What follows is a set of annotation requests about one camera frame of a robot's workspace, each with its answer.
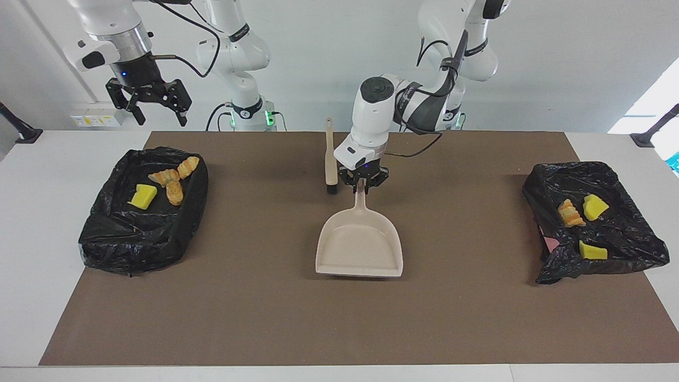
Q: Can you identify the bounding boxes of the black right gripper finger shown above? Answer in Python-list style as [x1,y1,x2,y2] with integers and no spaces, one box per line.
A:
[106,80,145,126]
[162,80,192,127]

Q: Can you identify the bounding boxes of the beige hand brush black bristles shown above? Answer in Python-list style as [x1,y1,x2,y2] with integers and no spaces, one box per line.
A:
[325,118,340,194]

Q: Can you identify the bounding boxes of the beige plastic dustpan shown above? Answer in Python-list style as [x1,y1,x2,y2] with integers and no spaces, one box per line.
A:
[316,179,404,278]

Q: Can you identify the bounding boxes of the striped toy bread slice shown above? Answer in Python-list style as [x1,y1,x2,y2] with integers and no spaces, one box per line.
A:
[177,156,201,179]
[147,169,181,187]

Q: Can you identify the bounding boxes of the notched yellow sponge piece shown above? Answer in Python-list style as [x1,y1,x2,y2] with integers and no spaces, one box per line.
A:
[127,184,158,210]

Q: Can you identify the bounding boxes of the pale crust toy bread piece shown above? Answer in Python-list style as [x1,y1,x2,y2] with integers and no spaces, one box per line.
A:
[557,199,587,228]

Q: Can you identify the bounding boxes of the green backed yellow sponge piece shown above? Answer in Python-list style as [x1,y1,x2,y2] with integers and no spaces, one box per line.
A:
[578,240,608,261]

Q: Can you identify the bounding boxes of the black bag lined pink bin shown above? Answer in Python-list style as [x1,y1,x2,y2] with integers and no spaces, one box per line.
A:
[522,161,671,285]

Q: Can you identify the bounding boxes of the black clamp stand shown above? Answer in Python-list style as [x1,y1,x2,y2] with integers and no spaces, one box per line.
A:
[630,103,679,149]
[0,101,43,144]

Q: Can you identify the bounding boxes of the brown table mat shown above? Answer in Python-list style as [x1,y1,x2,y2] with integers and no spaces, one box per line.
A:
[39,131,679,367]

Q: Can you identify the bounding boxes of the white wall socket box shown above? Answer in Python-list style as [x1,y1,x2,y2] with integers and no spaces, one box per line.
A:
[70,101,128,128]

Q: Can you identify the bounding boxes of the black base cable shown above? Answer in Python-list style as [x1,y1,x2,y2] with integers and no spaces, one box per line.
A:
[206,103,229,132]

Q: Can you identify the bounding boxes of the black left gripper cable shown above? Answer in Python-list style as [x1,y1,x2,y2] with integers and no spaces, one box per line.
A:
[385,29,470,159]

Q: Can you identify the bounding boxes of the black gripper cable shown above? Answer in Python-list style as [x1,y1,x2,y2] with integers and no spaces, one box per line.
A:
[151,0,222,79]
[385,29,470,159]

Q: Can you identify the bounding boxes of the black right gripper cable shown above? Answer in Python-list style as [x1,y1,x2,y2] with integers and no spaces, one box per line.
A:
[151,0,222,79]

